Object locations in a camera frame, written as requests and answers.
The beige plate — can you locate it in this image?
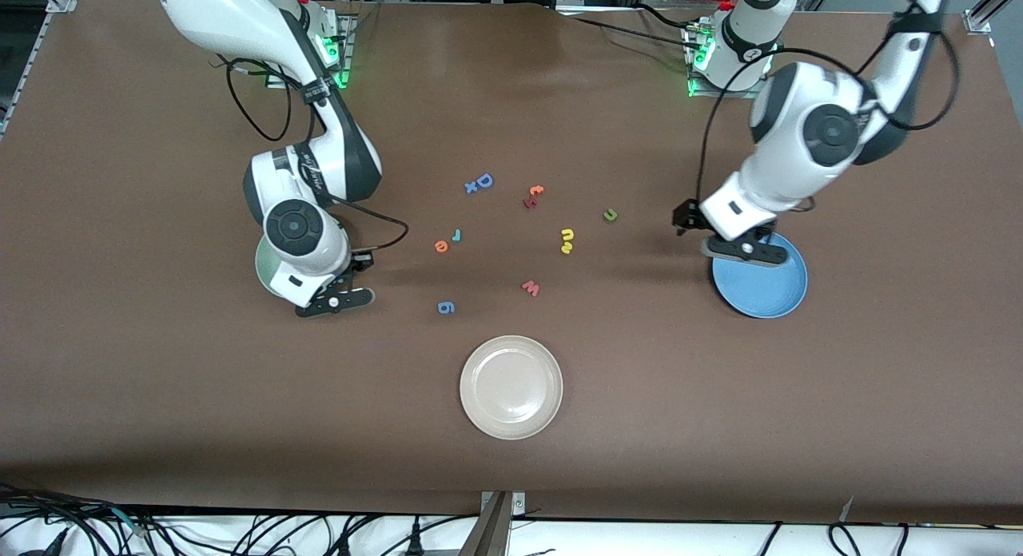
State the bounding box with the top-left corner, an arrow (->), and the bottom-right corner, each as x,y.
459,335 -> 564,441

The brown table mat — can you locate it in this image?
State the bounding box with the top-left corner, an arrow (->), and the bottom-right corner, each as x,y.
0,0 -> 1023,526

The pale green plate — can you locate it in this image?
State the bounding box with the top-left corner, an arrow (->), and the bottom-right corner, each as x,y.
255,235 -> 298,301

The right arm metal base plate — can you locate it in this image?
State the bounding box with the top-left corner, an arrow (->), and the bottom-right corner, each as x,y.
265,13 -> 357,89

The thick black cable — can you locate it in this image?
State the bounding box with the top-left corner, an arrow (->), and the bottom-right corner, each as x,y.
0,483 -> 149,556

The blue plate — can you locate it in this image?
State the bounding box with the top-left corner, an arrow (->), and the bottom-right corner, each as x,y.
711,230 -> 809,320

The small metal bracket plate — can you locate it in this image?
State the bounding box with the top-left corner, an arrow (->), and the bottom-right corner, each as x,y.
480,490 -> 527,518

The black cable on mat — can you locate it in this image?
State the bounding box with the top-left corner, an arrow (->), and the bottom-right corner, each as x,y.
569,3 -> 698,50

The aluminium profile bar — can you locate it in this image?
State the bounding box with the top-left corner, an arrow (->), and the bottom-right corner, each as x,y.
460,492 -> 512,556

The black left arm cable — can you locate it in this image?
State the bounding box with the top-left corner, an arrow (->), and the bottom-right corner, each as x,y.
695,0 -> 960,213

